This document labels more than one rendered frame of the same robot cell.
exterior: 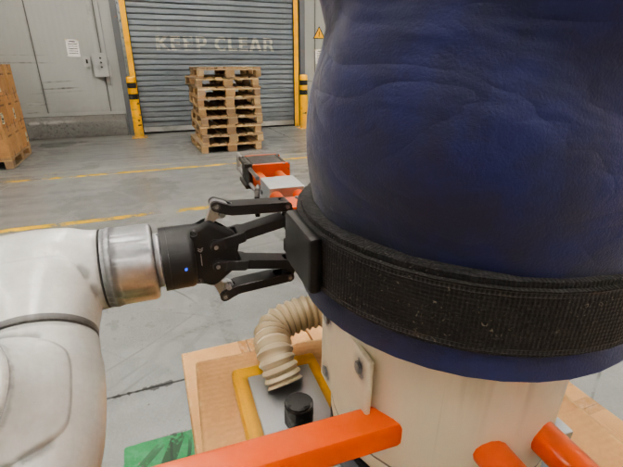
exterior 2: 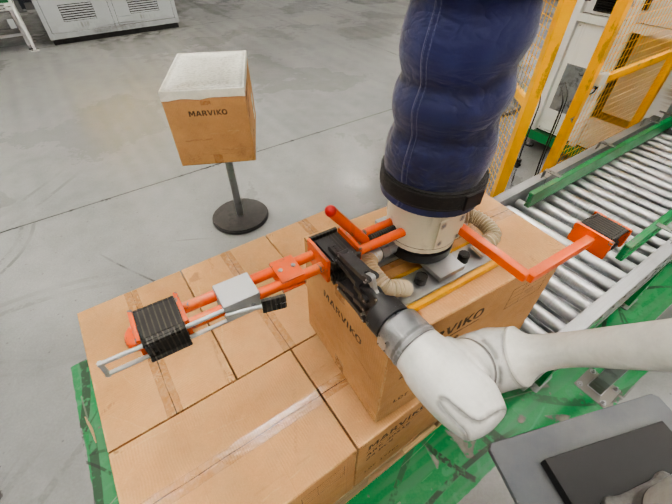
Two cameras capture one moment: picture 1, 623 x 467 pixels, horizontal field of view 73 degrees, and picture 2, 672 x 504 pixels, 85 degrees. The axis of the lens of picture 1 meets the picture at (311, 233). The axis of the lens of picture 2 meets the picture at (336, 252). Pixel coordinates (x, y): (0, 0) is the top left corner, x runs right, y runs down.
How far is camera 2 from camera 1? 0.88 m
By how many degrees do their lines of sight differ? 84
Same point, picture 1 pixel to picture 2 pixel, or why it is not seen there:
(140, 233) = (409, 312)
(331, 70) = (487, 149)
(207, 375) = not seen: hidden behind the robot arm
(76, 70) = not seen: outside the picture
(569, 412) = (368, 217)
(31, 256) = (462, 351)
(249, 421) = (426, 299)
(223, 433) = (428, 315)
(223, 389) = not seen: hidden behind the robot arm
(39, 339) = (484, 335)
